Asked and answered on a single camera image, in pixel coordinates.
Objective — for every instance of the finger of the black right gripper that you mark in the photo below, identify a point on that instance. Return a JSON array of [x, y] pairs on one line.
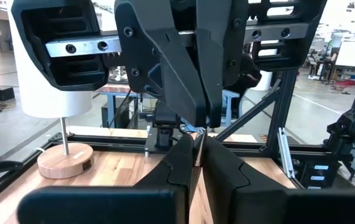
[[227, 46], [164, 68]]

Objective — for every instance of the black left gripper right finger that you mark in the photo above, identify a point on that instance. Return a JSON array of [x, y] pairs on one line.
[[273, 207]]

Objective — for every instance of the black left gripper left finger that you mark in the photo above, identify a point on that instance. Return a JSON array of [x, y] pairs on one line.
[[102, 205]]

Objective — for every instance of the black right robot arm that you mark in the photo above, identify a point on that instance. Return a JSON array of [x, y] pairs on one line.
[[166, 127]]

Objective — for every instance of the black power box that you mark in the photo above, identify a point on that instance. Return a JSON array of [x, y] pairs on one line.
[[320, 174]]

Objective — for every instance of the white shade wooden table lamp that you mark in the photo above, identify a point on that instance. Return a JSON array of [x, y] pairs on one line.
[[56, 102]]

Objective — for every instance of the silver frame bracket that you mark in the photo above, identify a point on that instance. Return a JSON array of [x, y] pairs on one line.
[[286, 152]]

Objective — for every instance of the black aluminium table frame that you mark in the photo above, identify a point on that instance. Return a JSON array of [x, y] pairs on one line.
[[284, 102]]

